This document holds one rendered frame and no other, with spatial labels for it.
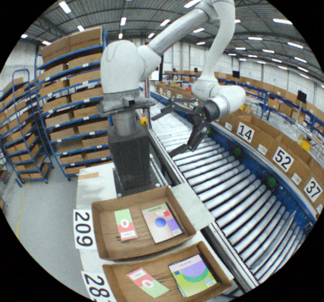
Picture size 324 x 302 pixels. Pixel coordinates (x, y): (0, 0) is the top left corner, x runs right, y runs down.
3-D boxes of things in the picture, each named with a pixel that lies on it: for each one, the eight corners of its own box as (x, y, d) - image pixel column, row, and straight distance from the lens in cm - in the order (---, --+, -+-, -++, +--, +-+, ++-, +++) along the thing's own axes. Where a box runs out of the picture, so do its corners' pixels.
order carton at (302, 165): (265, 158, 99) (274, 138, 93) (276, 149, 126) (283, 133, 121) (298, 190, 99) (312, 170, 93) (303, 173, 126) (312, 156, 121)
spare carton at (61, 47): (40, 49, 187) (46, 45, 202) (44, 67, 191) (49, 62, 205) (65, 37, 169) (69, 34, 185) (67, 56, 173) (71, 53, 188)
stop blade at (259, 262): (248, 267, 74) (259, 264, 67) (287, 217, 103) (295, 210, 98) (249, 268, 75) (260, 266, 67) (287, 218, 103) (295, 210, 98)
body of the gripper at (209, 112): (208, 118, 52) (190, 129, 47) (202, 99, 49) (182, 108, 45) (221, 122, 46) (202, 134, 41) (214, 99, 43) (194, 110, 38)
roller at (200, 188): (188, 191, 78) (189, 186, 74) (240, 167, 109) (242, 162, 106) (191, 197, 76) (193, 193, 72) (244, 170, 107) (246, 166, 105)
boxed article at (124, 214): (129, 210, 65) (128, 208, 64) (138, 237, 59) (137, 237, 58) (115, 212, 66) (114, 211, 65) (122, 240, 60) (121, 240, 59)
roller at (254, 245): (233, 258, 71) (238, 257, 67) (280, 207, 104) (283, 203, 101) (236, 264, 72) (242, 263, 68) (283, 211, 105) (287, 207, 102)
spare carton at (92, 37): (68, 37, 166) (72, 33, 182) (71, 56, 172) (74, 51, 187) (100, 27, 156) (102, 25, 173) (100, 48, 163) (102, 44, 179)
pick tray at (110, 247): (98, 211, 70) (90, 201, 62) (166, 195, 69) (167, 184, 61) (109, 261, 61) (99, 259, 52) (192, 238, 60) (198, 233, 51)
